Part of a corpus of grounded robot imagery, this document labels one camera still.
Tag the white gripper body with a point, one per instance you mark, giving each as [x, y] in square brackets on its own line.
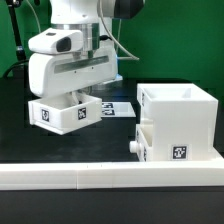
[52, 75]

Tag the white drawer box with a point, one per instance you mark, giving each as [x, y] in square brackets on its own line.
[65, 113]
[142, 145]

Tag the white front drawer box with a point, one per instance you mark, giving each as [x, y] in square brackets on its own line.
[142, 145]

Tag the white drawer cabinet frame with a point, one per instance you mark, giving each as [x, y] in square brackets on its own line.
[183, 118]

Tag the white marker tag plate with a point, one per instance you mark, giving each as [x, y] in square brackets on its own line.
[117, 109]

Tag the white L-shaped fence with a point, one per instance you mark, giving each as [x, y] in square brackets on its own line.
[110, 175]

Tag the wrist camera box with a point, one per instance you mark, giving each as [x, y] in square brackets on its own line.
[56, 41]

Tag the black camera stand pole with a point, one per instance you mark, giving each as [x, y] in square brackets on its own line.
[22, 60]

